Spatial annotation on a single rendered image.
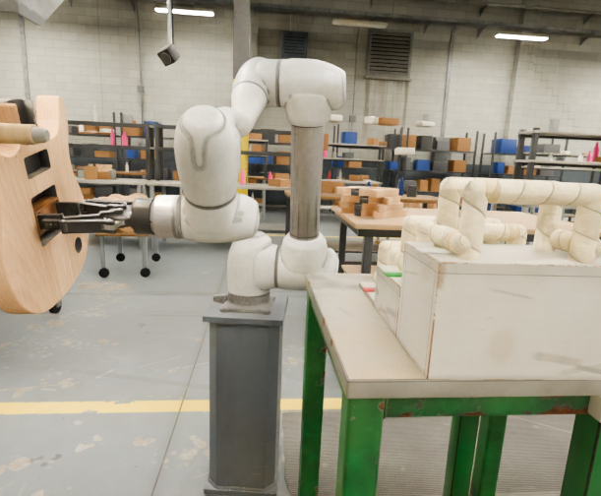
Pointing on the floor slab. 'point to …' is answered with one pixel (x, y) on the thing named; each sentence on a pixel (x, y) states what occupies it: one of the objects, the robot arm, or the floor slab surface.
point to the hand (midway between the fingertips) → (50, 215)
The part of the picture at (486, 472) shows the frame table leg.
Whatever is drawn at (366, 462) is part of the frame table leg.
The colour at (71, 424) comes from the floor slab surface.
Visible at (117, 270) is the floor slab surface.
